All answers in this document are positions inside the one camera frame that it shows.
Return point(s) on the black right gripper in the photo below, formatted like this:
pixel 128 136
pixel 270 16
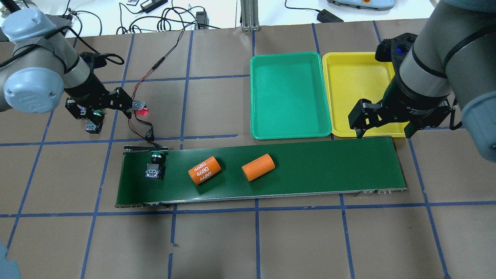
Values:
pixel 414 99

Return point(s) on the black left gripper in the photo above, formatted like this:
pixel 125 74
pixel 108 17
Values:
pixel 84 91

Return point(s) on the green push button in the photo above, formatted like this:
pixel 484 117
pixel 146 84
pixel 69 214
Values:
pixel 95 122
pixel 155 169

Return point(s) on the orange cylinder with 4680 print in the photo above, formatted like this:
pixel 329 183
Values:
pixel 204 170

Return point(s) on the plain orange cylinder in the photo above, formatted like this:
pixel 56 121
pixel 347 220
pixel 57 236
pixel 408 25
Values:
pixel 258 167

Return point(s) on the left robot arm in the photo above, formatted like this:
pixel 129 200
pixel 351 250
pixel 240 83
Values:
pixel 44 65

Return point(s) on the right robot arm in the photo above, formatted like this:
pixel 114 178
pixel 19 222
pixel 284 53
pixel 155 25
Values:
pixel 450 63

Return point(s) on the small controller board red LED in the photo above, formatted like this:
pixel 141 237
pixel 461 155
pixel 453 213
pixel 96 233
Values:
pixel 140 107

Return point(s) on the green conveyor belt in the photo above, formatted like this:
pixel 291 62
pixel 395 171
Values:
pixel 304 168

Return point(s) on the yellow plastic tray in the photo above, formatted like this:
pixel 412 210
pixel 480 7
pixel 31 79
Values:
pixel 349 77

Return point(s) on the green plastic tray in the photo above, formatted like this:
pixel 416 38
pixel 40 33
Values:
pixel 288 97

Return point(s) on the black power adapter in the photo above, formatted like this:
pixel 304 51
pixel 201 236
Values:
pixel 325 16

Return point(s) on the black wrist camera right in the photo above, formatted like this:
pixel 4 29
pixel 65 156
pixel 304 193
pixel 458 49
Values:
pixel 397 47

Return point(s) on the aluminium profile post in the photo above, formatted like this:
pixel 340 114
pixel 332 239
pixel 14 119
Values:
pixel 249 15

